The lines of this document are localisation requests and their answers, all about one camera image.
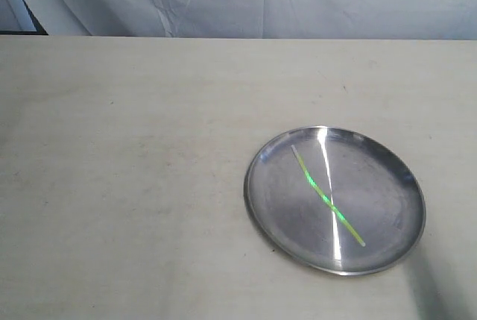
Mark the round silver metal plate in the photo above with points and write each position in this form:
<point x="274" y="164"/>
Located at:
<point x="372" y="187"/>

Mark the thin green strip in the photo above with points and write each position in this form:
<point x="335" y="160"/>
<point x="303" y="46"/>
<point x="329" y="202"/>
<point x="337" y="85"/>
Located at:
<point x="325" y="199"/>

